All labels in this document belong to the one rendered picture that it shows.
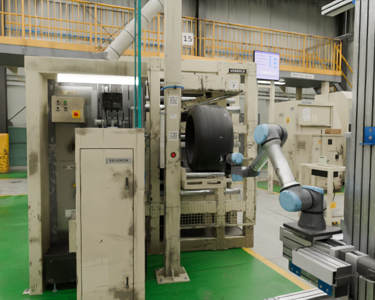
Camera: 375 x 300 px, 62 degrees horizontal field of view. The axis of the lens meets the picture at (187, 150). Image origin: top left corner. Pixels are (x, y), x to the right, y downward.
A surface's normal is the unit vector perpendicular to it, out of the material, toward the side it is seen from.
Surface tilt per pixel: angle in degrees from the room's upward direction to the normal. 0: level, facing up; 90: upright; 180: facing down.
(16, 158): 90
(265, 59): 90
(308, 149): 90
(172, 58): 90
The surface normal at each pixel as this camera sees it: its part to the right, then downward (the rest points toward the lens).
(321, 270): -0.93, 0.01
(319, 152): 0.36, 0.05
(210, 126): 0.19, -0.30
